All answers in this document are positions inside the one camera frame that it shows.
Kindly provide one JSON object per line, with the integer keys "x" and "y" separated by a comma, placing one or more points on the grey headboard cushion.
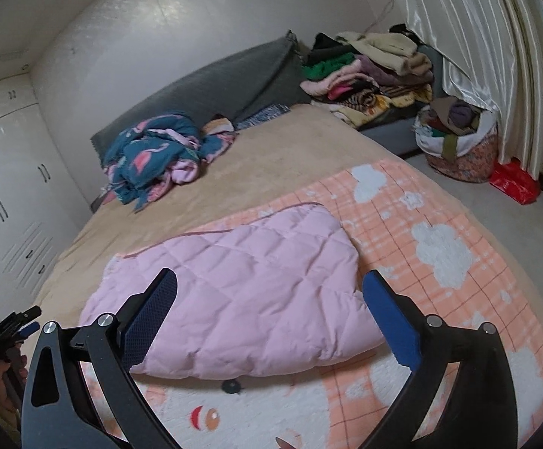
{"x": 234, "y": 75}

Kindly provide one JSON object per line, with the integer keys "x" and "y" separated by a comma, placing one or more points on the blue flamingo print quilt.
{"x": 159, "y": 149}

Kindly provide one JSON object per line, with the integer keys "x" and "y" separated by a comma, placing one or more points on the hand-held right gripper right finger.
{"x": 393, "y": 318}

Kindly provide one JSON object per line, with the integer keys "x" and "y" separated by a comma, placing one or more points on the person's left hand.
{"x": 4, "y": 390}

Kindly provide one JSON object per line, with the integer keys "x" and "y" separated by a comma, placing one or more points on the bed with beige sheet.
{"x": 234, "y": 173}

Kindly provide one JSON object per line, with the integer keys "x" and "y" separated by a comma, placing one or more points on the orange plaid blanket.
{"x": 440, "y": 252}

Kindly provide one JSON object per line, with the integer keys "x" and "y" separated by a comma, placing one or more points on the pile of folded clothes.
{"x": 365, "y": 79}

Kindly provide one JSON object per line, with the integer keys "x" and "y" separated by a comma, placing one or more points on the white satin curtain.
{"x": 487, "y": 32}

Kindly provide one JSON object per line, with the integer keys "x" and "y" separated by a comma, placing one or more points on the floral laundry basket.
{"x": 463, "y": 159}

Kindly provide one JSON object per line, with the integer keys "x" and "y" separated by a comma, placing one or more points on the pink quilted jacket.
{"x": 253, "y": 280}

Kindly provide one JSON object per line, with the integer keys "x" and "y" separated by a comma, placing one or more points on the white wardrobe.
{"x": 14, "y": 196}

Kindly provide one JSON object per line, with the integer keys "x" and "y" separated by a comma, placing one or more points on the red plastic bag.
{"x": 515, "y": 182}

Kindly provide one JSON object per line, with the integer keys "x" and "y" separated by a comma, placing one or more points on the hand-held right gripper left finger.
{"x": 152, "y": 318}

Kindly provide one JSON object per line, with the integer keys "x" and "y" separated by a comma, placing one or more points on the blue patterned pillow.
{"x": 262, "y": 116}

